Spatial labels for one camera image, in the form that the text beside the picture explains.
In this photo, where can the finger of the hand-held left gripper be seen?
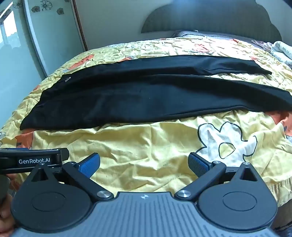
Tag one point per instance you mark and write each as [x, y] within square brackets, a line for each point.
[64, 154]

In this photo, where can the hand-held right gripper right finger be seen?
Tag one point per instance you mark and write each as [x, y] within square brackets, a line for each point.
[198, 164]

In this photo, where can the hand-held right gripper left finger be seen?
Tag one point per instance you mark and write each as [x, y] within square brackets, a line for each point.
[89, 165]

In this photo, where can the black pants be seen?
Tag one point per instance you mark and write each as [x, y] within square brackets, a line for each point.
[136, 98]

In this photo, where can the person's left hand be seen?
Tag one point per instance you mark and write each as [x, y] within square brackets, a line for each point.
[5, 216]

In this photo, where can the yellow floral blanket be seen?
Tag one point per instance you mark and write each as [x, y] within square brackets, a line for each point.
[148, 155]

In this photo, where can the floral glass wardrobe door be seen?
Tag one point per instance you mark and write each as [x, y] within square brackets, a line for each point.
[57, 34]
[13, 57]

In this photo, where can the grey pillow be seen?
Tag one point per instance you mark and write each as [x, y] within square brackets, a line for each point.
[205, 34]

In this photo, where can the white and blue cloth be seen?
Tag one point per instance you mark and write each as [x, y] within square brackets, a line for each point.
[282, 51]

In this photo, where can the grey padded headboard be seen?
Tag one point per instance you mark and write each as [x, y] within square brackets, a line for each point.
[205, 18]

